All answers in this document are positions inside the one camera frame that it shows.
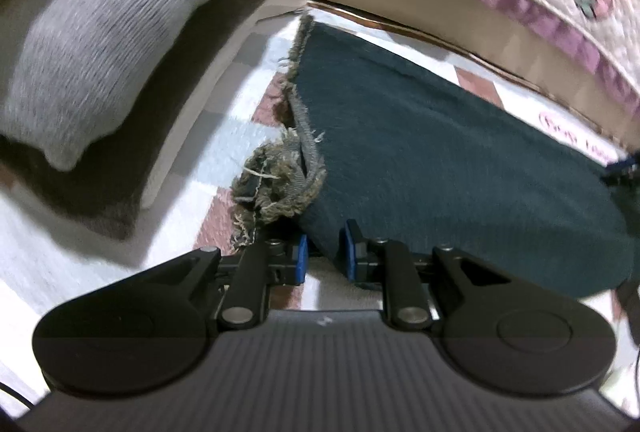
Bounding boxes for dark grey folded garment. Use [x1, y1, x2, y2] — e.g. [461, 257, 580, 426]
[0, 0, 303, 240]

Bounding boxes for black cable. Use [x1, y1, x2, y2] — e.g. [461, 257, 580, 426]
[0, 382, 36, 410]

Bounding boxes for light grey folded garment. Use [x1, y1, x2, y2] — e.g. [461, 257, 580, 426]
[0, 0, 331, 170]

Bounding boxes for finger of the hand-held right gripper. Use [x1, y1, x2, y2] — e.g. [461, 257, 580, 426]
[602, 154, 640, 188]

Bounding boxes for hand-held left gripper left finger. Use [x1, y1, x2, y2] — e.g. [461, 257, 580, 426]
[125, 234, 307, 328]

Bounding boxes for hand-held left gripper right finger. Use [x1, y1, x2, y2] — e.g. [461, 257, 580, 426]
[339, 219, 513, 332]

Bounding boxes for blue denim jeans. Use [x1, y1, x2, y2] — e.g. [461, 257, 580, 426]
[231, 14, 632, 298]

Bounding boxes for white checked blanket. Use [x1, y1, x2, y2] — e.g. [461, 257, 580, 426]
[0, 0, 640, 408]

